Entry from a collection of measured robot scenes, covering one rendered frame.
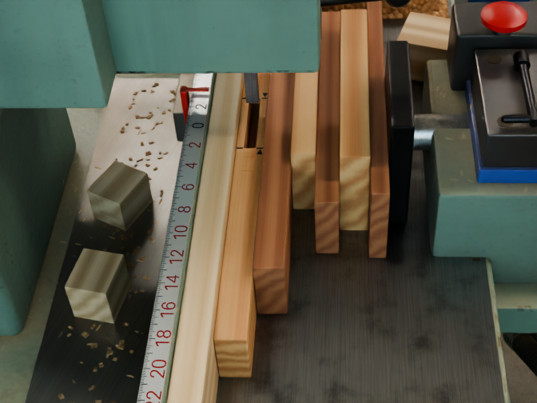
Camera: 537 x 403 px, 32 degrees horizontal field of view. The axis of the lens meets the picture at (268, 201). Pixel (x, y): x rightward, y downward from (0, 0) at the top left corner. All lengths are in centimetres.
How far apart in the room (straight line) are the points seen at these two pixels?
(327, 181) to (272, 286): 8
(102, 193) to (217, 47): 23
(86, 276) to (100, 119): 23
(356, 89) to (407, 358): 19
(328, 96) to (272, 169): 8
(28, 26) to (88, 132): 34
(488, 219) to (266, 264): 15
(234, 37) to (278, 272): 15
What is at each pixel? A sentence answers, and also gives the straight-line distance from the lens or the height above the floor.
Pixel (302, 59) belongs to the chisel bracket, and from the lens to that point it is 61.
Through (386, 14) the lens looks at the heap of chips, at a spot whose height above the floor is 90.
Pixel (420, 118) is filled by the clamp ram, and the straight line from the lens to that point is 64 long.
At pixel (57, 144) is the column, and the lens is 83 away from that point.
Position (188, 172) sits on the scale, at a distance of 62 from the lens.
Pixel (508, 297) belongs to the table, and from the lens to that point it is 66.
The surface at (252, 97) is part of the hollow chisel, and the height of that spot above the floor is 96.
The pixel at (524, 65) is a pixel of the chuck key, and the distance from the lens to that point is 62.
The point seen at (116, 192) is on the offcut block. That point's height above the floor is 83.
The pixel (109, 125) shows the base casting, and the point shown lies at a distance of 91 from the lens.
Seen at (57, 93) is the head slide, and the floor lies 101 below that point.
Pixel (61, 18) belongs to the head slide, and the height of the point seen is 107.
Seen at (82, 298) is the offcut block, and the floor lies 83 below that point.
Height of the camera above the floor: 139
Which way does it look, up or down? 46 degrees down
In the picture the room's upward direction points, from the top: 4 degrees counter-clockwise
